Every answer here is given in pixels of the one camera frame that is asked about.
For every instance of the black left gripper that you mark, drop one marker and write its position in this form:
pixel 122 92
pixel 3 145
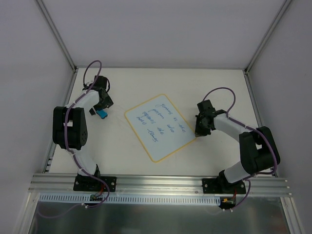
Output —
pixel 103 104

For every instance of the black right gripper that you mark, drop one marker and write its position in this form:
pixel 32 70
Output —
pixel 202 127

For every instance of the blue whiteboard eraser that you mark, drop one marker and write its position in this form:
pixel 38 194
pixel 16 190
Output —
pixel 102 114

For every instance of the yellow framed whiteboard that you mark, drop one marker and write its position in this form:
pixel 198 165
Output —
pixel 160 127

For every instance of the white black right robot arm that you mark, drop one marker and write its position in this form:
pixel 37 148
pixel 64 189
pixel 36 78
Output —
pixel 257 149

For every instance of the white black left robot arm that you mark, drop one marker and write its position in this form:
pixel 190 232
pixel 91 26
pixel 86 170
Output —
pixel 70 133

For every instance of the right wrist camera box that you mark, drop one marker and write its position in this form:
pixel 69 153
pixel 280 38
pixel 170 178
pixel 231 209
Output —
pixel 205 108

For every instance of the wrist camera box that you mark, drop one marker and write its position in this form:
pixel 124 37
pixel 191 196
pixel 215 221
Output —
pixel 102 83
pixel 205 108

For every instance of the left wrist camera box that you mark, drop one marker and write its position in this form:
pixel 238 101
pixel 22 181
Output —
pixel 102 83

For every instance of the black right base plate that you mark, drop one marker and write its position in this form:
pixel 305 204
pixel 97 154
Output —
pixel 216 186

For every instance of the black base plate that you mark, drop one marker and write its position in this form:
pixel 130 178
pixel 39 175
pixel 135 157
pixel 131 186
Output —
pixel 216 186
pixel 88 184

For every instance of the left table edge rail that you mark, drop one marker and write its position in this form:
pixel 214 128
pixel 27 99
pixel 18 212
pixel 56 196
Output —
pixel 58 120

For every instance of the table edge rail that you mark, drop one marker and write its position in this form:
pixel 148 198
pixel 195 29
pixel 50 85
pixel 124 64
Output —
pixel 259 121
pixel 58 120

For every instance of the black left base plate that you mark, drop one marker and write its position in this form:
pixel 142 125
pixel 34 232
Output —
pixel 88 184

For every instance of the right table edge rail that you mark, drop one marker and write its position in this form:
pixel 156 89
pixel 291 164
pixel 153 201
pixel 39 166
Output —
pixel 259 121

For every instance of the aluminium mounting rail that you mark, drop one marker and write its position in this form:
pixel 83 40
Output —
pixel 159 185

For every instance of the white slotted cable duct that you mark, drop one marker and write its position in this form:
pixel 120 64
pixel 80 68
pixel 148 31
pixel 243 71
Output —
pixel 132 199

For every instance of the left aluminium frame post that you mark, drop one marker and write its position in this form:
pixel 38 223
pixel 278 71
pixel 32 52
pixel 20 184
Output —
pixel 55 32

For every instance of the aluminium frame post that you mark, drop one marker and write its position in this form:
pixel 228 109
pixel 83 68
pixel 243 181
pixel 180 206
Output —
pixel 274 24
pixel 55 32

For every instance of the right aluminium frame post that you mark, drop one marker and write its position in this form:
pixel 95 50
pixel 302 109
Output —
pixel 274 24

